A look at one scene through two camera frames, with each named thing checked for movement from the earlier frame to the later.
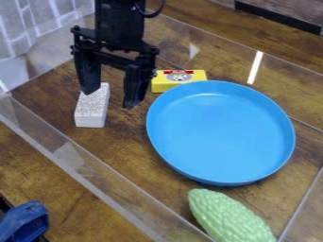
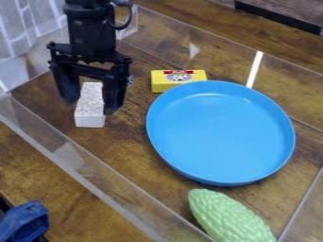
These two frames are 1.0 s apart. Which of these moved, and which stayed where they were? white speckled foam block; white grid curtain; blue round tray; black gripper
Moved: black gripper
Stayed: blue round tray; white speckled foam block; white grid curtain
